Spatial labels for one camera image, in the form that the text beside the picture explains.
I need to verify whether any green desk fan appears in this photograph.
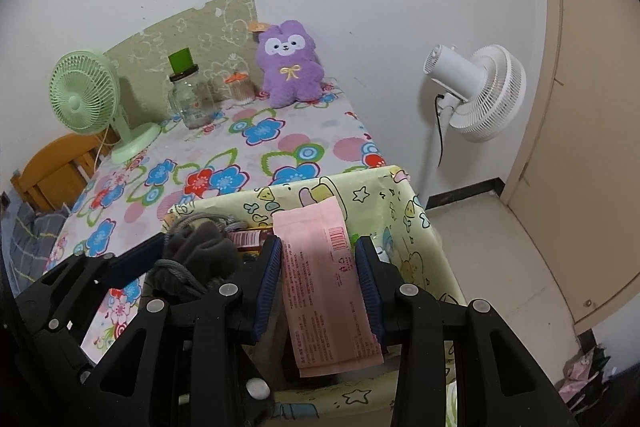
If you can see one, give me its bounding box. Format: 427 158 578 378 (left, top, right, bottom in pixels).
49 50 162 165

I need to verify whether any pink patterned cloth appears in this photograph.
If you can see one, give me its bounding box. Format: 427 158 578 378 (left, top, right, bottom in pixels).
555 344 613 413

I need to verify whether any green patterned cardboard panel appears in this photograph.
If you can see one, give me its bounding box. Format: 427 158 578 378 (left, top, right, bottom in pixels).
104 0 261 118

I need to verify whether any purple plush rabbit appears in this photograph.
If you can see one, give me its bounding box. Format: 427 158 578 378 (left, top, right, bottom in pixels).
247 19 326 109

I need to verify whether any blue plaid blanket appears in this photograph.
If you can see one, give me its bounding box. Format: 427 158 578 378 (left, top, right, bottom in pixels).
0 202 68 288

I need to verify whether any glass jar with green lid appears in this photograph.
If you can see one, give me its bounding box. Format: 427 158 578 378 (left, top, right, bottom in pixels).
167 48 216 130

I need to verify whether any white standing fan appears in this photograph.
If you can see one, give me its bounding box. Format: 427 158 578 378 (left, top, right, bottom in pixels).
419 43 527 208

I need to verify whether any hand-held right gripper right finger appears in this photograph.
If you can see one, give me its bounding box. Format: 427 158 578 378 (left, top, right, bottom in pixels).
355 236 581 427

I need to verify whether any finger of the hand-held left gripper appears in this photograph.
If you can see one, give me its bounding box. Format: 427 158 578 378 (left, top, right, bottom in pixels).
15 232 169 334

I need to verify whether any black fan power cable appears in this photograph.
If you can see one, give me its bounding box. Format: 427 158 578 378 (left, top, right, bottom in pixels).
434 93 447 168

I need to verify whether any cotton swab jar orange lid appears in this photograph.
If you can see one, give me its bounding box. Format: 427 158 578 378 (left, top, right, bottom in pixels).
225 72 256 102

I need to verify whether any gray drawstring pouch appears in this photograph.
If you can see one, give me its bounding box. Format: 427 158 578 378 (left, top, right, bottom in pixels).
150 212 247 303

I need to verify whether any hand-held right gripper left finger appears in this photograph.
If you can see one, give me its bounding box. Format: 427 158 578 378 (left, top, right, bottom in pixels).
87 234 282 427

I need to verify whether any yellow cartoon-wrapped box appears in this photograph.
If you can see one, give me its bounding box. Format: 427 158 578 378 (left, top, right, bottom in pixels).
162 165 468 427

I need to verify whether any beige door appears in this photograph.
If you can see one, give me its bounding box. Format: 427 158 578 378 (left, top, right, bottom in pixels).
500 0 640 338

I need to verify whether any pink packet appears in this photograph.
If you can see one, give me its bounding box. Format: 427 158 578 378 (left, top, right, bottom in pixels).
271 198 385 379

